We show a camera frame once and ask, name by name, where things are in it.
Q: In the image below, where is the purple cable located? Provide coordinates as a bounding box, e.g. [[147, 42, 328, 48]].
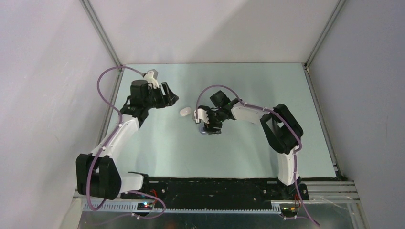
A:
[[86, 65, 167, 220], [195, 84, 320, 228]]

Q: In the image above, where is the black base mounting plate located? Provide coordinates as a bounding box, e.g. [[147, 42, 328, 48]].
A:
[[120, 177, 309, 210]]

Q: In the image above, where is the white earbud charging case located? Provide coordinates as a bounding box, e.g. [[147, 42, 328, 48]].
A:
[[179, 107, 192, 117]]

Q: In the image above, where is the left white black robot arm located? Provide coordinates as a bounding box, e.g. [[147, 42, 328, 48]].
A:
[[75, 80, 179, 200]]

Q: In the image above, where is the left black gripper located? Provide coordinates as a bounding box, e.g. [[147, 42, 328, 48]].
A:
[[143, 82, 178, 110]]

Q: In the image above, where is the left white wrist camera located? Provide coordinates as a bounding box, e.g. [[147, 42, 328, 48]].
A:
[[143, 69, 159, 89]]

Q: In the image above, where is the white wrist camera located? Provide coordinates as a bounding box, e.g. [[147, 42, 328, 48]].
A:
[[143, 69, 159, 89], [193, 108, 210, 124]]

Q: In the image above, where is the grey slotted cable duct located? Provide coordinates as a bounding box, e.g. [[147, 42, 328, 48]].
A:
[[98, 202, 281, 214]]

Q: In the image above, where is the purple earbud charging case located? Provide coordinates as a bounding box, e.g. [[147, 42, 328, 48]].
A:
[[199, 125, 209, 135]]

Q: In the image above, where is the aluminium frame post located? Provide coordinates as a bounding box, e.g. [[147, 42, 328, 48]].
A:
[[79, 0, 123, 71], [303, 0, 347, 73]]

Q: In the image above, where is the left aluminium frame post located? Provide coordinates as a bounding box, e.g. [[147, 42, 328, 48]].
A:
[[79, 0, 123, 71]]

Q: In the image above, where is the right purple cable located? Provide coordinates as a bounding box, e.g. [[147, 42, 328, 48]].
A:
[[195, 84, 320, 228]]

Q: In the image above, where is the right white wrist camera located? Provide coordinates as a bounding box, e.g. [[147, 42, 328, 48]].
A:
[[193, 108, 210, 124]]

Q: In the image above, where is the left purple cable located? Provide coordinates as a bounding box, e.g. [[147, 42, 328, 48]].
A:
[[86, 65, 167, 220]]

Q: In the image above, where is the aluminium front frame rail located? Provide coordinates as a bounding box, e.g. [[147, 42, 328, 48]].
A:
[[73, 180, 362, 204]]

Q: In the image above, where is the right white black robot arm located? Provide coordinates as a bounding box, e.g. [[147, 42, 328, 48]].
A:
[[194, 91, 303, 199]]

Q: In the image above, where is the right aluminium frame post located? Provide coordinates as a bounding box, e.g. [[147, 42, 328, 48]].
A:
[[303, 0, 347, 73]]

